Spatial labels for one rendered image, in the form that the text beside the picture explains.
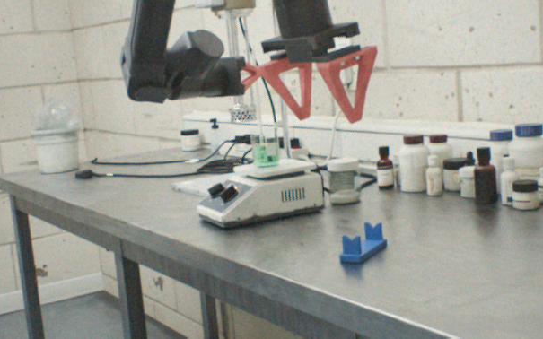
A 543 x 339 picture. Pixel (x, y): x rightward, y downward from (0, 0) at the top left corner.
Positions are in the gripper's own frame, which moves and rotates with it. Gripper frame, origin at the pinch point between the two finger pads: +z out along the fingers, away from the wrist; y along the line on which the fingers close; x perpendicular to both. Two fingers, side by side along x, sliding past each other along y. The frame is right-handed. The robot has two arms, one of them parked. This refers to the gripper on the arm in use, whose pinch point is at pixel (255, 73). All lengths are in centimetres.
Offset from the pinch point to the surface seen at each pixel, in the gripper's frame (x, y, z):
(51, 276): 88, 226, 81
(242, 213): 23.6, -3.4, -9.6
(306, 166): 17.2, -7.5, 3.2
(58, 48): -13, 221, 97
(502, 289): 26, -59, -21
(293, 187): 20.6, -6.9, -0.1
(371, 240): 25.0, -32.9, -11.8
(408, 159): 19.2, -14.1, 25.1
